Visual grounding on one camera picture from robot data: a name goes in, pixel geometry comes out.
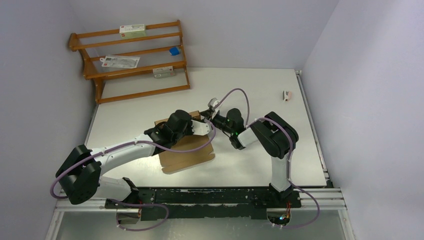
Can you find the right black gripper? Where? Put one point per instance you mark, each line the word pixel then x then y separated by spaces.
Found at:
pixel 207 114

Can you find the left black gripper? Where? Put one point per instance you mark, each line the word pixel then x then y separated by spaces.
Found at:
pixel 190 131

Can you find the brown cardboard box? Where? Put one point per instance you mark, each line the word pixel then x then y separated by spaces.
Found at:
pixel 172 162

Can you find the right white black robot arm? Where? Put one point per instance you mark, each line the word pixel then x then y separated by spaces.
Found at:
pixel 275 135

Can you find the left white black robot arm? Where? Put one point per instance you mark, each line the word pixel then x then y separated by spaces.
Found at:
pixel 81 176

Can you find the small white box on shelf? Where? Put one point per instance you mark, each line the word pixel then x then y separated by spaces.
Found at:
pixel 163 72

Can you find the white green box top shelf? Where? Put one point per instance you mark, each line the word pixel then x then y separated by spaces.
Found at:
pixel 132 31

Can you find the blue small block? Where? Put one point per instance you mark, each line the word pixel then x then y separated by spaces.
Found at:
pixel 174 51

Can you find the orange wooden shelf rack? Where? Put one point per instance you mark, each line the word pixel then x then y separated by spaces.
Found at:
pixel 153 51

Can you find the small pink white stapler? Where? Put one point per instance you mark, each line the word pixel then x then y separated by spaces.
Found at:
pixel 286 95

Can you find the clear plastic blister package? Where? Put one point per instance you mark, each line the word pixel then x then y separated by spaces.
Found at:
pixel 117 61

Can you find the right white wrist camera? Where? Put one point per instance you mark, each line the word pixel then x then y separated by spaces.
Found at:
pixel 214 104

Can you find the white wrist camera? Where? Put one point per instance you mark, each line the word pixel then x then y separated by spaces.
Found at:
pixel 214 104
pixel 200 128

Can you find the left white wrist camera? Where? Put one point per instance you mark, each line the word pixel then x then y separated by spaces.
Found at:
pixel 200 128

